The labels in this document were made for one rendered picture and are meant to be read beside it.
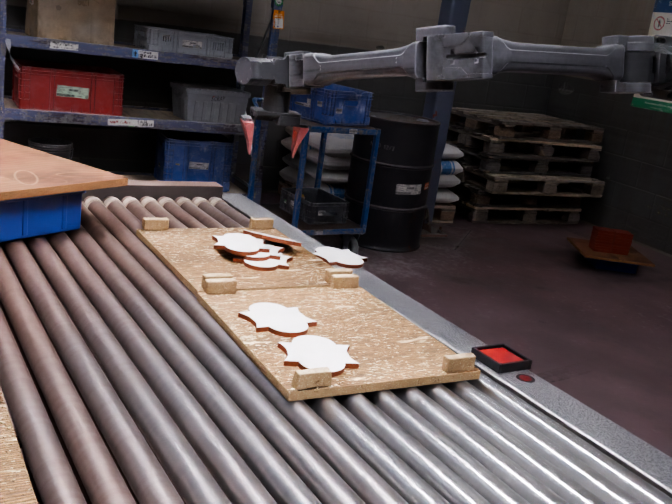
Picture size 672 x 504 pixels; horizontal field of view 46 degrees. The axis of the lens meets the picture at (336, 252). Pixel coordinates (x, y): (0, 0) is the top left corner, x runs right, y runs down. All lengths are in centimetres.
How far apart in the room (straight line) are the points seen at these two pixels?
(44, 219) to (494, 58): 101
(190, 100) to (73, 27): 88
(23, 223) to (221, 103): 410
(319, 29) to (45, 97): 235
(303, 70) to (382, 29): 533
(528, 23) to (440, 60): 645
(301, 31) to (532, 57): 529
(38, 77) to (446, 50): 431
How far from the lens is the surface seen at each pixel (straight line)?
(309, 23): 666
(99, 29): 561
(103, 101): 557
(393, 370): 128
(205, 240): 183
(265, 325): 135
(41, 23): 550
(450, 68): 137
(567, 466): 117
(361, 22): 687
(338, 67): 157
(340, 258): 185
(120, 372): 122
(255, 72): 166
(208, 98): 575
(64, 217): 185
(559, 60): 146
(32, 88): 549
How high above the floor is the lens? 145
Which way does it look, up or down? 16 degrees down
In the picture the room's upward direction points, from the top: 8 degrees clockwise
